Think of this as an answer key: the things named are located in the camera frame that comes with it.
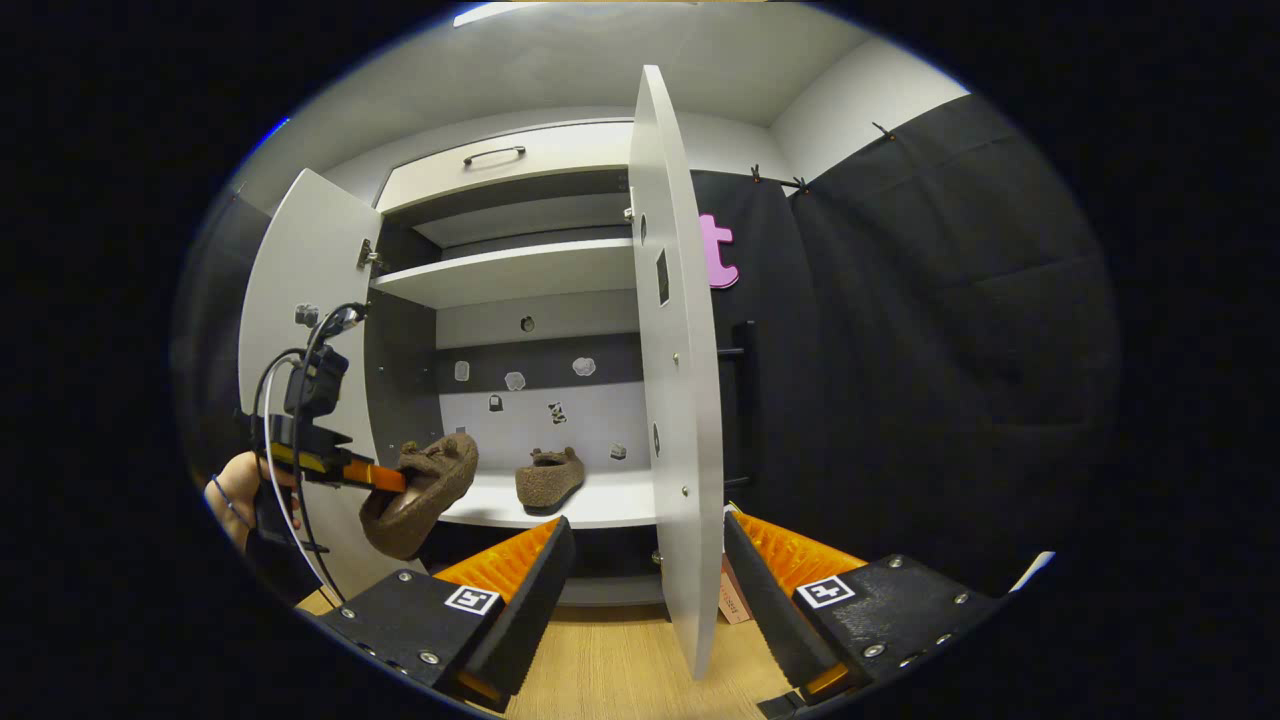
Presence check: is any black door handle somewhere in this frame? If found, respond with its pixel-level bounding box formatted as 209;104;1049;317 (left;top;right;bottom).
720;320;761;491

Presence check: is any small cardboard box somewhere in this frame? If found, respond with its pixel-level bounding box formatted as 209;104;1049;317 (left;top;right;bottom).
718;555;753;626

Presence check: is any white shoe cabinet door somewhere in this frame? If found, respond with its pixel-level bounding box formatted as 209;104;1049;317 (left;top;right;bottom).
237;167;426;606
628;65;726;681

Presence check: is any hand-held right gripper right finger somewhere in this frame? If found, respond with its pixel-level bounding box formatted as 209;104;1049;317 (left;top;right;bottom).
722;510;1006;706

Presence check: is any white cable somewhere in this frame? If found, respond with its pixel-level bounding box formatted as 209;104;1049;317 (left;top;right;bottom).
262;350;346;601

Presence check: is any white cabinet drawer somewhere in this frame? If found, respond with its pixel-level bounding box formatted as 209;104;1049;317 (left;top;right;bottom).
375;120;636;216

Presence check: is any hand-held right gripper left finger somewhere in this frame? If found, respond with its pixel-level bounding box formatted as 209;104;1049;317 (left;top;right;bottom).
315;515;578;713

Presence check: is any white shoe cabinet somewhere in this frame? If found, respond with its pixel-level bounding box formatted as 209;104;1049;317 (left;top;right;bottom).
365;118;666;611

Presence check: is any brown fuzzy shoe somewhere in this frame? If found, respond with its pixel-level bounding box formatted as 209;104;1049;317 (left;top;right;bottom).
358;432;481;561
515;446;586;513

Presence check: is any black cable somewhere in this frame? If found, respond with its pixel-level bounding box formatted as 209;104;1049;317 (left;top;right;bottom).
250;303;366;556

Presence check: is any thin wrist bracelet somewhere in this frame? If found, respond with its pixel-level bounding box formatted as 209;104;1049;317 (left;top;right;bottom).
211;474;253;529

